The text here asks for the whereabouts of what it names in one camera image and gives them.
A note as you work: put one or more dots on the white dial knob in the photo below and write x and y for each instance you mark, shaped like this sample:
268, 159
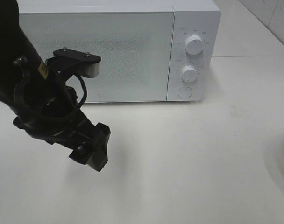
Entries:
194, 44
189, 73

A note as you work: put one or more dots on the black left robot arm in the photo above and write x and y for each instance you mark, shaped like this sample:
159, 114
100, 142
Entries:
46, 96

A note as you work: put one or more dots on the white microwave door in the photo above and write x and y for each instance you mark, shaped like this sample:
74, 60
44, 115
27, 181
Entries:
134, 50

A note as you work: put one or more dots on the white microwave oven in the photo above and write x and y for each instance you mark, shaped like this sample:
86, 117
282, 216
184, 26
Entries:
190, 17

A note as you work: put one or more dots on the round white door button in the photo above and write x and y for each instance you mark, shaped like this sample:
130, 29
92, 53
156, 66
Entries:
185, 92

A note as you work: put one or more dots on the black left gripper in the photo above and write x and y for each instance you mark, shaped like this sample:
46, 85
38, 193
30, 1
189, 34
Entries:
53, 123

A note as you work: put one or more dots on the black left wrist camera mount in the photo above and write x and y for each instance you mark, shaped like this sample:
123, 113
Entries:
67, 62

